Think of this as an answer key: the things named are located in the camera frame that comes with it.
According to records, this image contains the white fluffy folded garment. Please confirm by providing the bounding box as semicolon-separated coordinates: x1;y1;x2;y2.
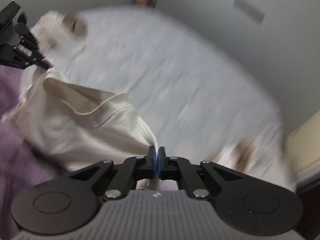
214;127;297;192

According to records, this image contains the cream white t-shirt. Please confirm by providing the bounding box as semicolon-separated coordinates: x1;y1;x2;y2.
1;65;181;190

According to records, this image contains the cream wardrobe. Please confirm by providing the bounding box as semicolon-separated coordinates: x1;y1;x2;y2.
286;113;320;188

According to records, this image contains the brown striped garment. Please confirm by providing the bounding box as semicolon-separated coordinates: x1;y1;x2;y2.
235;140;256;173

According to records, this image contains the grey wall vent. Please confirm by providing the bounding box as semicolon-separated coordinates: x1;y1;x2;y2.
232;0;265;25

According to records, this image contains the purple fuzzy garment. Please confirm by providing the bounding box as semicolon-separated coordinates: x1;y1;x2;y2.
1;65;66;239

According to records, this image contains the cream long sleeve garment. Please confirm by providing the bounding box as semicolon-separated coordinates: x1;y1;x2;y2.
30;10;87;58

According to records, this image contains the brown taupe garment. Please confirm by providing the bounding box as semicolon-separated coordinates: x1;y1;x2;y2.
62;12;87;37

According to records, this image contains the blue pink-dotted bed blanket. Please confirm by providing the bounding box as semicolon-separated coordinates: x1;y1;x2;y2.
47;6;282;163

